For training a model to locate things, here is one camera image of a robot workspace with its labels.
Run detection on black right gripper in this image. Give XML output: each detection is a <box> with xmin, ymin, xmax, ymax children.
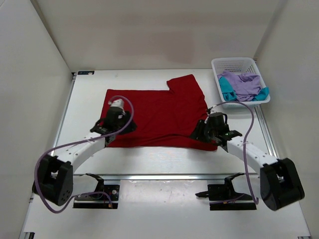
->
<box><xmin>190</xmin><ymin>119</ymin><xmax>218</xmax><ymax>143</ymax></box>

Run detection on red t shirt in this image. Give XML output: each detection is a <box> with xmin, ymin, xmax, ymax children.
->
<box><xmin>101</xmin><ymin>74</ymin><xmax>217</xmax><ymax>151</ymax></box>

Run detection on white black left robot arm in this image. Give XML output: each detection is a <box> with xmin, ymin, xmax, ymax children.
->
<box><xmin>32</xmin><ymin>107</ymin><xmax>137</xmax><ymax>213</ymax></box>

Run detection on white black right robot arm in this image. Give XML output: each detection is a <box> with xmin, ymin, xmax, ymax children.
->
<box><xmin>190</xmin><ymin>113</ymin><xmax>305</xmax><ymax>211</ymax></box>

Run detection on teal t shirt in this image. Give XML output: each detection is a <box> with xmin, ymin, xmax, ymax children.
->
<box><xmin>218</xmin><ymin>75</ymin><xmax>269</xmax><ymax>102</ymax></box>

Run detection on white plastic laundry basket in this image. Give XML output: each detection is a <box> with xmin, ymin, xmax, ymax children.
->
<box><xmin>211</xmin><ymin>57</ymin><xmax>270</xmax><ymax>109</ymax></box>

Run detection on lilac t shirt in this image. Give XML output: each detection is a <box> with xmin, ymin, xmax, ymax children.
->
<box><xmin>217</xmin><ymin>71</ymin><xmax>262</xmax><ymax>102</ymax></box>

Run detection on small dark table label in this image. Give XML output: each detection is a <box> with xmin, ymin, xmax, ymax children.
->
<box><xmin>77</xmin><ymin>71</ymin><xmax>95</xmax><ymax>75</ymax></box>

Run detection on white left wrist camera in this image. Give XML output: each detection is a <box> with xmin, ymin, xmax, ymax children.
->
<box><xmin>108</xmin><ymin>99</ymin><xmax>124</xmax><ymax>112</ymax></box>

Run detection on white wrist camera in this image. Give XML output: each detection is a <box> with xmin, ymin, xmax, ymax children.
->
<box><xmin>206</xmin><ymin>105</ymin><xmax>217</xmax><ymax>116</ymax></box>
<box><xmin>108</xmin><ymin>99</ymin><xmax>124</xmax><ymax>112</ymax></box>

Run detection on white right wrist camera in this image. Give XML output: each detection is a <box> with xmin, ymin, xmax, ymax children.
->
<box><xmin>206</xmin><ymin>105</ymin><xmax>217</xmax><ymax>116</ymax></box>

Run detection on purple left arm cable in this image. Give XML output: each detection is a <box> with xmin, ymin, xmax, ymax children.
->
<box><xmin>34</xmin><ymin>95</ymin><xmax>135</xmax><ymax>214</ymax></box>

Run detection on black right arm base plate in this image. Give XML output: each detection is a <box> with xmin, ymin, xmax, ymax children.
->
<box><xmin>195</xmin><ymin>173</ymin><xmax>257</xmax><ymax>211</ymax></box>

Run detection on aluminium table frame rail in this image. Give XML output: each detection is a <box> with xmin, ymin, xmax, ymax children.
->
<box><xmin>74</xmin><ymin>173</ymin><xmax>262</xmax><ymax>181</ymax></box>

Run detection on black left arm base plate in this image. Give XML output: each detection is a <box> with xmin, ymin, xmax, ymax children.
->
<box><xmin>73</xmin><ymin>173</ymin><xmax>120</xmax><ymax>209</ymax></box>

